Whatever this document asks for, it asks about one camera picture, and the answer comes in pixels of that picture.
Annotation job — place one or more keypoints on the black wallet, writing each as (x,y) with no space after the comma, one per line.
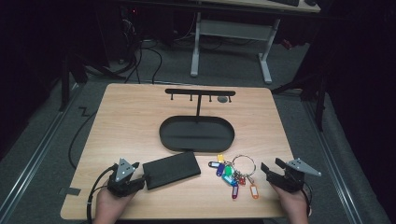
(171,169)

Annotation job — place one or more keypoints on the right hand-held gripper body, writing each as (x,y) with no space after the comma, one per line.
(291,179)

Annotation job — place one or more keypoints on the grey round table grommet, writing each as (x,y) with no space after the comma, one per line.
(222,99)

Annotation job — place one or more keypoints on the person's right hand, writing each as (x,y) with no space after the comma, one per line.
(295,207)

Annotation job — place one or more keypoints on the person's left hand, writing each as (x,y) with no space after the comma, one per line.
(107,208)

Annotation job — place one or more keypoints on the black keyboard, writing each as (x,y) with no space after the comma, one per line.
(285,2)

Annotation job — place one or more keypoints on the black key stand with tray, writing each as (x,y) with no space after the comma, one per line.
(196,135)

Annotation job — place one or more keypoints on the white-framed desk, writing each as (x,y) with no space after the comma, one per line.
(233,29)

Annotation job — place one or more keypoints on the red object under desk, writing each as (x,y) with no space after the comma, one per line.
(287,44)

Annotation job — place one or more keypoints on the black tape patch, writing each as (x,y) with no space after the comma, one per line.
(71,191)

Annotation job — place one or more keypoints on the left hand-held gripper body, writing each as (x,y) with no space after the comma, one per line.
(124,174)

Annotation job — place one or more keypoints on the black metal stand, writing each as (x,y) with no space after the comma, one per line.
(65,81)
(319,102)

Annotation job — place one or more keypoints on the metal floor rail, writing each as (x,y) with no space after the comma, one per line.
(333,161)
(34,155)

